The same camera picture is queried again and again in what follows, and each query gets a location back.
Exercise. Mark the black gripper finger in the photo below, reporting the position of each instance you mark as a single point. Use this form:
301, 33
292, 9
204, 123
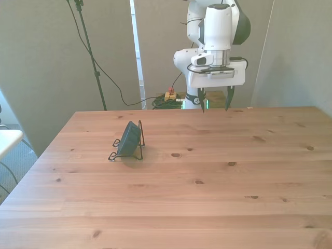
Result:
202, 99
229, 97

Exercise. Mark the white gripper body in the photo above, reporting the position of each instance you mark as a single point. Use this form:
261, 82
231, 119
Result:
218, 82

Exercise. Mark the dark blue bowl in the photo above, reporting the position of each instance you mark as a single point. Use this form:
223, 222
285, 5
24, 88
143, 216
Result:
128, 140

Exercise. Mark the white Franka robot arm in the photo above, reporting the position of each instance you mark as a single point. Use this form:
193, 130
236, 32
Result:
218, 26

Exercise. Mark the yellow emergency stop box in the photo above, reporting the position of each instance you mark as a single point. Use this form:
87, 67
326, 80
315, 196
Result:
169, 96

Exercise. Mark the white side table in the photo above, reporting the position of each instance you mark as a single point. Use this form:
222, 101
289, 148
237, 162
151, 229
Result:
7, 140

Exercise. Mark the white vertical frame strip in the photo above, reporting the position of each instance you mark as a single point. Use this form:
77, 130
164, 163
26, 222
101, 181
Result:
137, 52

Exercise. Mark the black camera stand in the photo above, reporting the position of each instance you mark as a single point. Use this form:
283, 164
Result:
89, 49

